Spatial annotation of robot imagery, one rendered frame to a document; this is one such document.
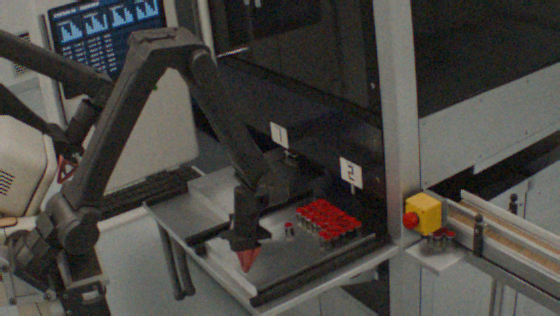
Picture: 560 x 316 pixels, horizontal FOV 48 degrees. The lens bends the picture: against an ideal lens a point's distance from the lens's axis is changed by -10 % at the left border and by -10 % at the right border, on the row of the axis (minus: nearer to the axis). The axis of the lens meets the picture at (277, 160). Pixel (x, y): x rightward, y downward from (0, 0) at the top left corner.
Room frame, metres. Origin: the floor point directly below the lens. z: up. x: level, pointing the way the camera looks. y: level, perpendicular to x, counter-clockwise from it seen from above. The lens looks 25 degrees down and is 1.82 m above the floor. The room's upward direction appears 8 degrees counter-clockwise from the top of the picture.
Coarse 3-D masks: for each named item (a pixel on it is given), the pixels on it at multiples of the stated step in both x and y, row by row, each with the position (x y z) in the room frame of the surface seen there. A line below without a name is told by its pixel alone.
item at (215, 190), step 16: (272, 160) 1.96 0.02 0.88; (208, 176) 1.86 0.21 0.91; (224, 176) 1.88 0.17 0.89; (288, 176) 1.84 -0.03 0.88; (304, 176) 1.83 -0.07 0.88; (320, 176) 1.75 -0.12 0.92; (192, 192) 1.80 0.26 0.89; (208, 192) 1.81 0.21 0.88; (224, 192) 1.79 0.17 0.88; (224, 208) 1.70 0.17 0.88
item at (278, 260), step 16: (288, 208) 1.59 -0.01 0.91; (272, 224) 1.57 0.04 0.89; (208, 240) 1.48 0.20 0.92; (224, 240) 1.50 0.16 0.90; (272, 240) 1.49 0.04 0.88; (304, 240) 1.47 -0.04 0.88; (368, 240) 1.40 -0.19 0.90; (224, 256) 1.45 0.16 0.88; (272, 256) 1.42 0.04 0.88; (288, 256) 1.41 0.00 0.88; (304, 256) 1.40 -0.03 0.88; (320, 256) 1.39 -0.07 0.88; (336, 256) 1.35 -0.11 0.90; (240, 272) 1.37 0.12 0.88; (256, 272) 1.36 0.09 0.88; (272, 272) 1.35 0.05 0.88; (288, 272) 1.34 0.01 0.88; (304, 272) 1.31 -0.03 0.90; (256, 288) 1.25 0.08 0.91
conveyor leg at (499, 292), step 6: (492, 282) 1.28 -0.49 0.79; (498, 282) 1.26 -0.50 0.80; (492, 288) 1.28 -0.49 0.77; (498, 288) 1.26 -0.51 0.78; (504, 288) 1.26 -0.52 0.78; (492, 294) 1.28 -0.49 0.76; (498, 294) 1.26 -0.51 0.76; (504, 294) 1.26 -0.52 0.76; (492, 300) 1.27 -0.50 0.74; (498, 300) 1.26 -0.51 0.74; (504, 300) 1.26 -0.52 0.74; (492, 306) 1.27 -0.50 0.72; (498, 306) 1.26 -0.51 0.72; (504, 306) 1.26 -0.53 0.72; (492, 312) 1.27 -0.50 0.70; (498, 312) 1.26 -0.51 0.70; (504, 312) 1.26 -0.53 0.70
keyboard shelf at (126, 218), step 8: (128, 184) 2.10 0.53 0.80; (136, 184) 2.09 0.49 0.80; (136, 208) 1.91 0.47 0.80; (144, 208) 1.90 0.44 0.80; (120, 216) 1.87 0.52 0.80; (128, 216) 1.86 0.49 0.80; (136, 216) 1.86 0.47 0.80; (144, 216) 1.87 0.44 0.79; (104, 224) 1.82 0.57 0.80; (112, 224) 1.82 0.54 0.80; (120, 224) 1.83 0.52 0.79; (104, 232) 1.80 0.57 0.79
